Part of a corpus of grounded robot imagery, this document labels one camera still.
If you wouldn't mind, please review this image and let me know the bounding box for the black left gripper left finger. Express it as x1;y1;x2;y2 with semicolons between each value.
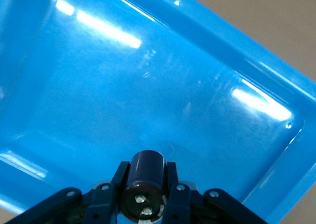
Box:
4;161;131;224

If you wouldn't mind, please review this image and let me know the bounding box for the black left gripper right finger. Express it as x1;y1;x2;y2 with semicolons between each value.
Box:
163;161;270;224

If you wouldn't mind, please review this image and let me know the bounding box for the black cylindrical capacitor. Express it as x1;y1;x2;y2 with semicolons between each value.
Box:
121;149;169;221

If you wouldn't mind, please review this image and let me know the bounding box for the blue plastic tray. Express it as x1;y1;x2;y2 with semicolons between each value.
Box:
0;0;316;224

